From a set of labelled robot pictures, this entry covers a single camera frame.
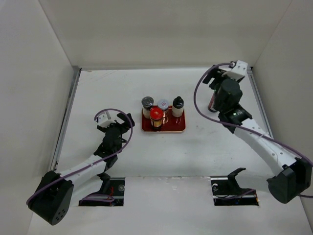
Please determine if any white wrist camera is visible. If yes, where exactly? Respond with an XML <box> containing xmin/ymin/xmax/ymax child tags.
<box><xmin>95</xmin><ymin>111</ymin><xmax>114</xmax><ymax>128</ymax></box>
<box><xmin>222</xmin><ymin>60</ymin><xmax>248</xmax><ymax>81</ymax></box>

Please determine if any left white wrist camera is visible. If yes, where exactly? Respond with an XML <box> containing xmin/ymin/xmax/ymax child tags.
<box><xmin>95</xmin><ymin>111</ymin><xmax>114</xmax><ymax>128</ymax></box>

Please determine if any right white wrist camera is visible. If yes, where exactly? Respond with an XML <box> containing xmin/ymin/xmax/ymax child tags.
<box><xmin>222</xmin><ymin>60</ymin><xmax>248</xmax><ymax>81</ymax></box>

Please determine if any white-lid seasoning jar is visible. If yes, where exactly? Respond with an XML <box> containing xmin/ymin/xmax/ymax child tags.
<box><xmin>157</xmin><ymin>99</ymin><xmax>169</xmax><ymax>124</ymax></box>

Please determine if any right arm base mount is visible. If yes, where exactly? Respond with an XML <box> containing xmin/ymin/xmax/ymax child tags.
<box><xmin>210</xmin><ymin>167</ymin><xmax>259</xmax><ymax>206</ymax></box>

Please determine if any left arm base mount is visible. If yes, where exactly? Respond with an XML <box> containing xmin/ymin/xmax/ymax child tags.
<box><xmin>78</xmin><ymin>173</ymin><xmax>126</xmax><ymax>207</ymax></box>

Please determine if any red lacquer tray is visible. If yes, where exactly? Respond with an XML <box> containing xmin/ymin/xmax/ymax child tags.
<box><xmin>141</xmin><ymin>105</ymin><xmax>186</xmax><ymax>133</ymax></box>

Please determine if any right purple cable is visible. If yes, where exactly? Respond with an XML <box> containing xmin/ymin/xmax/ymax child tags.
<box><xmin>194</xmin><ymin>62</ymin><xmax>313</xmax><ymax>198</ymax></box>

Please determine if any red-cap dark sauce bottle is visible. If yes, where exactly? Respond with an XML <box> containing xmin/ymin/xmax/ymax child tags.
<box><xmin>150</xmin><ymin>107</ymin><xmax>164</xmax><ymax>130</ymax></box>

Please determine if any tall vinegar bottle black cap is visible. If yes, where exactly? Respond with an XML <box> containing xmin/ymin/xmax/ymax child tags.
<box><xmin>208</xmin><ymin>94</ymin><xmax>217</xmax><ymax>113</ymax></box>

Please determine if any black-cap white salt bottle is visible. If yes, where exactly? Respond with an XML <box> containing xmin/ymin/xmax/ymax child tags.
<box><xmin>172</xmin><ymin>96</ymin><xmax>184</xmax><ymax>118</ymax></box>

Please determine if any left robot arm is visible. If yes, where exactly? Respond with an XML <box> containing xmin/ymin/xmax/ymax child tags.
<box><xmin>26</xmin><ymin>121</ymin><xmax>134</xmax><ymax>225</ymax></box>

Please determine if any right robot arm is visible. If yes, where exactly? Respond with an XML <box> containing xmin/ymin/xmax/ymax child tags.
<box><xmin>118</xmin><ymin>72</ymin><xmax>312</xmax><ymax>204</ymax></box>

